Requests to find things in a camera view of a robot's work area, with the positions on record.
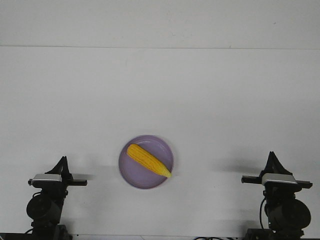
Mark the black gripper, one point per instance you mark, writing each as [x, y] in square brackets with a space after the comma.
[57, 188]
[277, 190]

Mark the purple round plate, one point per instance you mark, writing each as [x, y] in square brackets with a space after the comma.
[137, 175]

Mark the yellow corn cob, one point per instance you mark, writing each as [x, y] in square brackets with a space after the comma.
[147, 160]

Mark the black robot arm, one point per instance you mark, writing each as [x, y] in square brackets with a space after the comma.
[281, 215]
[46, 206]

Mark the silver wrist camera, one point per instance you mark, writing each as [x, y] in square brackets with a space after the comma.
[278, 178]
[43, 178]

